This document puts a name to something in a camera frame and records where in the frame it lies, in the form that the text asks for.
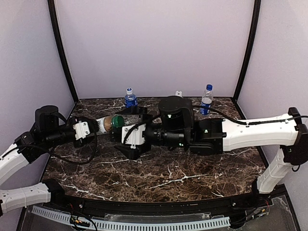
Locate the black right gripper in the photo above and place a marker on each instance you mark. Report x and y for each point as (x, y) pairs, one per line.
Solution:
(118, 135)

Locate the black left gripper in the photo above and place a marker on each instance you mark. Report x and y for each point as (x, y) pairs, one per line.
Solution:
(91, 131)

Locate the brown drink bottle white label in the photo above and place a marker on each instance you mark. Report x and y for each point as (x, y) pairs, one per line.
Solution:
(105, 125)

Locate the Pocari Sweat clear bottle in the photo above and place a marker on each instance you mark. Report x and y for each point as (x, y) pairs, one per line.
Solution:
(130, 98)

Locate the green bottle cap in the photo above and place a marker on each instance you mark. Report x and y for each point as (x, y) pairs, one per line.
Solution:
(117, 121)

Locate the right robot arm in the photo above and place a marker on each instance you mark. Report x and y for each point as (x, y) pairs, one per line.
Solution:
(179, 129)

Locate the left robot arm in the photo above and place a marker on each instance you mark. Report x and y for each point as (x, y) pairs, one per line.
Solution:
(49, 130)

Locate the clear unlabelled bottle white cap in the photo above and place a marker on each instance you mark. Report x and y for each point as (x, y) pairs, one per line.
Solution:
(178, 93)

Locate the blue cap blue label bottle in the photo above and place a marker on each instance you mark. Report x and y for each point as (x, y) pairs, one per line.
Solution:
(207, 99)

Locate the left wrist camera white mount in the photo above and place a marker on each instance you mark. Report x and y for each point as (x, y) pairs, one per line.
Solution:
(84, 129)

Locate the white slotted cable duct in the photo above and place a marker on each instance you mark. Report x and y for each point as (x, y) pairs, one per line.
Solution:
(112, 222)

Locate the black left corner post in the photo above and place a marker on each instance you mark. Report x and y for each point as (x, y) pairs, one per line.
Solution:
(60, 49)

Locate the black corner post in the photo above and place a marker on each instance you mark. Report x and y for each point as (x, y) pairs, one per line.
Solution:
(249, 48)
(60, 49)

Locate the black table front rail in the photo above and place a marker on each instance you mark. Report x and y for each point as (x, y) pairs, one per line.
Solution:
(232, 206)

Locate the black right corner post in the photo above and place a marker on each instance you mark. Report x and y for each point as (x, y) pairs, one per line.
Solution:
(249, 48)

